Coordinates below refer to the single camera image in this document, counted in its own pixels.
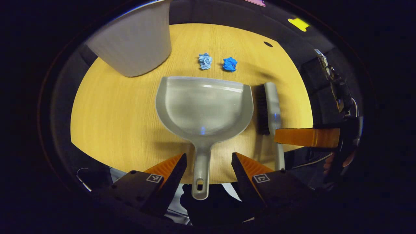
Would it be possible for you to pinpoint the dark blue paper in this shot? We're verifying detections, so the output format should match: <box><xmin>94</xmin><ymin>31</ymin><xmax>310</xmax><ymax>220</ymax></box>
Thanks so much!
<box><xmin>223</xmin><ymin>57</ymin><xmax>238</xmax><ymax>72</ymax></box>

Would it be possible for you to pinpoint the grey dustpan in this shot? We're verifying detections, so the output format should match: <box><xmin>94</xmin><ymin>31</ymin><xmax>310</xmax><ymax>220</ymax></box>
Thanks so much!
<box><xmin>155</xmin><ymin>76</ymin><xmax>254</xmax><ymax>200</ymax></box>

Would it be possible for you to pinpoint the light blue paper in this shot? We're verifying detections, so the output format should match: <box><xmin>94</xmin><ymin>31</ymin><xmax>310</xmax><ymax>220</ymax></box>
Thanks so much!
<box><xmin>198</xmin><ymin>53</ymin><xmax>213</xmax><ymax>70</ymax></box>

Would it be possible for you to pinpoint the person's dark clothing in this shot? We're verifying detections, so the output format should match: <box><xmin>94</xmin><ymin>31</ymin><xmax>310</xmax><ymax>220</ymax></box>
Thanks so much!
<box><xmin>179</xmin><ymin>183</ymin><xmax>255</xmax><ymax>225</ymax></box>

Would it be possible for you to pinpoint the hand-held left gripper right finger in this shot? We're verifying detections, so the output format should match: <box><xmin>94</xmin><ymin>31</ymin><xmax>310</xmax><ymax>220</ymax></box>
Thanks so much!
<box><xmin>231</xmin><ymin>152</ymin><xmax>312</xmax><ymax>212</ymax></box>

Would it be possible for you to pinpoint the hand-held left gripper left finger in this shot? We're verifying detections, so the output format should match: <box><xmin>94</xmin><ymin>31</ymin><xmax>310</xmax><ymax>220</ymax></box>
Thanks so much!
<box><xmin>109</xmin><ymin>153</ymin><xmax>188</xmax><ymax>216</ymax></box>

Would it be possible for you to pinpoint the grey garbage bin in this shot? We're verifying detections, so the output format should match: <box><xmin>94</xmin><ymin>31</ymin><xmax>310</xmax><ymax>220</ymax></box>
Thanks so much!
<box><xmin>85</xmin><ymin>0</ymin><xmax>172</xmax><ymax>77</ymax></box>

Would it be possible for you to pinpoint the wooden desktop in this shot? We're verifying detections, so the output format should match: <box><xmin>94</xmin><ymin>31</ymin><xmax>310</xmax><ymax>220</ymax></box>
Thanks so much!
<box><xmin>71</xmin><ymin>23</ymin><xmax>314</xmax><ymax>185</ymax></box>

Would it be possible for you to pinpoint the grey cable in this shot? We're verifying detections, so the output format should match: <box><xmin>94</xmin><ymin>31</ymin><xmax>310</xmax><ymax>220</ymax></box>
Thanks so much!
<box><xmin>291</xmin><ymin>153</ymin><xmax>333</xmax><ymax>169</ymax></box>

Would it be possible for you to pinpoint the small grey broom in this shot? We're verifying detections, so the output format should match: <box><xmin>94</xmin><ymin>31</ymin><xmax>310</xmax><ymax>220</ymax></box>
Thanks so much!
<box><xmin>256</xmin><ymin>82</ymin><xmax>285</xmax><ymax>171</ymax></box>

